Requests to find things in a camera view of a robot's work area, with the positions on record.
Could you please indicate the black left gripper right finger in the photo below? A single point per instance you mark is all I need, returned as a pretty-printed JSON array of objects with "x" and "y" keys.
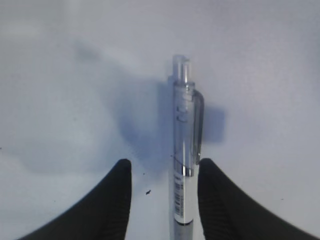
[{"x": 228, "y": 213}]

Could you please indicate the white blue-grip pen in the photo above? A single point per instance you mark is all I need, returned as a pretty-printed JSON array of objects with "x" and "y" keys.
[{"x": 188, "y": 115}]

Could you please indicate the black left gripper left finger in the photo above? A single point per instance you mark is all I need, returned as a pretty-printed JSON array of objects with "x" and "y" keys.
[{"x": 102, "y": 214}]

